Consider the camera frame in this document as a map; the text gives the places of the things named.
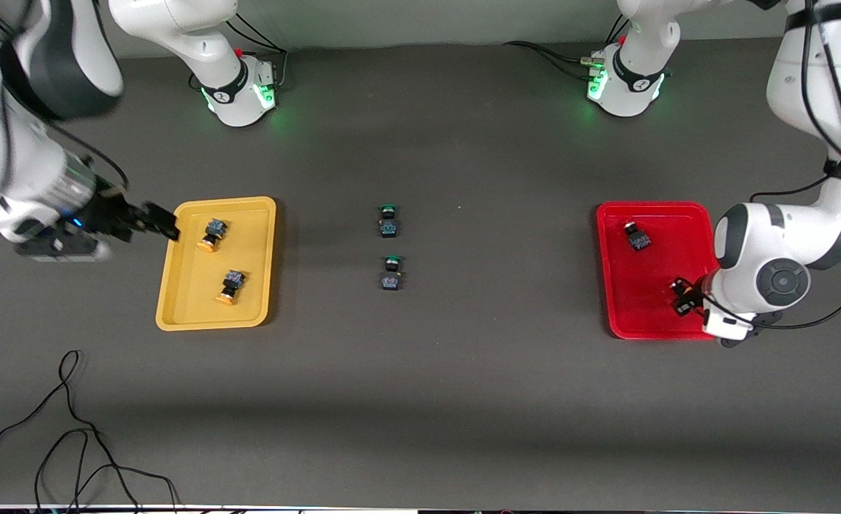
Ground yellow push button switch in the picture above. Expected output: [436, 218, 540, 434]
[197, 218, 228, 253]
[215, 269, 248, 306]

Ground red plastic tray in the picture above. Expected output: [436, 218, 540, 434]
[596, 201, 721, 341]

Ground yellow plastic tray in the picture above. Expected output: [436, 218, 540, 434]
[155, 196, 278, 332]

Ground dark grey table mat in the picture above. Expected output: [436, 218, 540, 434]
[0, 25, 841, 511]

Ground black right base cable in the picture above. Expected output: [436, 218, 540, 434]
[224, 13, 290, 90]

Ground black base cable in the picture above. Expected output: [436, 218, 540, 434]
[224, 13, 290, 90]
[503, 39, 603, 79]

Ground loose black cable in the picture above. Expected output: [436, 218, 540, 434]
[34, 427, 180, 514]
[0, 349, 143, 514]

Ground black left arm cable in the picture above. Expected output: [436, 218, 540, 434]
[747, 0, 841, 331]

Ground black left base cable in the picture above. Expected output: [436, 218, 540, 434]
[503, 39, 603, 79]

